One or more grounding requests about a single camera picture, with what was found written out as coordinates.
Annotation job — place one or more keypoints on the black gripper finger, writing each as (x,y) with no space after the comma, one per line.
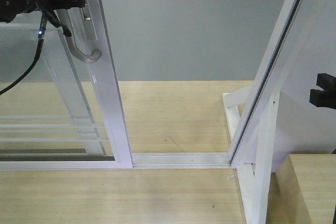
(325,81)
(322,98)

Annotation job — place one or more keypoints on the grey curved door handle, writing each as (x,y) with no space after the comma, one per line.
(79,46)

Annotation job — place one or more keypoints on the white framed sliding glass door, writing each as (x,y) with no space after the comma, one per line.
(58,112)

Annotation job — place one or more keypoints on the aluminium door floor track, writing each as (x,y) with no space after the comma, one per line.
(180,160)

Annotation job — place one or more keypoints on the light wooden box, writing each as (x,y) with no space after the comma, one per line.
(302,189)

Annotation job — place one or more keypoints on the white wooden support brace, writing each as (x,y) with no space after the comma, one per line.
(254,168)

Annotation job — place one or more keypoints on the light wooden platform board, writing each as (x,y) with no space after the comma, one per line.
(179,138)

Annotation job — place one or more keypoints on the white door frame post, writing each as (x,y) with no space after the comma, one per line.
(295,20)

